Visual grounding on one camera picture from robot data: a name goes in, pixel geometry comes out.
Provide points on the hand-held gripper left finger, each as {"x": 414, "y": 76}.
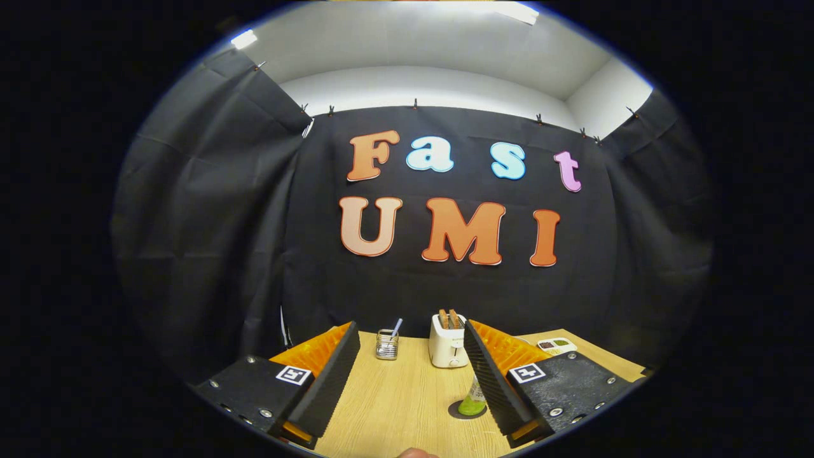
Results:
{"x": 331, "y": 381}

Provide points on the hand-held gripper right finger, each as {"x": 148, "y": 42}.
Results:
{"x": 493, "y": 381}

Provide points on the white green juice bottle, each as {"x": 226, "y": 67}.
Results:
{"x": 472, "y": 404}

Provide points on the dark brown round coaster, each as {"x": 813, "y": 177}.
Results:
{"x": 455, "y": 412}

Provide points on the white toaster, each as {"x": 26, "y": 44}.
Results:
{"x": 446, "y": 350}

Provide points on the wooden table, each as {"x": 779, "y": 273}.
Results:
{"x": 388, "y": 407}

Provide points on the brown toast slice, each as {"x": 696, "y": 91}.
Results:
{"x": 443, "y": 319}
{"x": 454, "y": 319}

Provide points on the small dish with green filling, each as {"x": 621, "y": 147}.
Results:
{"x": 565, "y": 345}

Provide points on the thin straw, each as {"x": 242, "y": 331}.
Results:
{"x": 396, "y": 327}

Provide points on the small ceiling light panel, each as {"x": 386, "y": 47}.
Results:
{"x": 243, "y": 39}

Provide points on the large ceiling light panel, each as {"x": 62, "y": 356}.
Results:
{"x": 518, "y": 13}

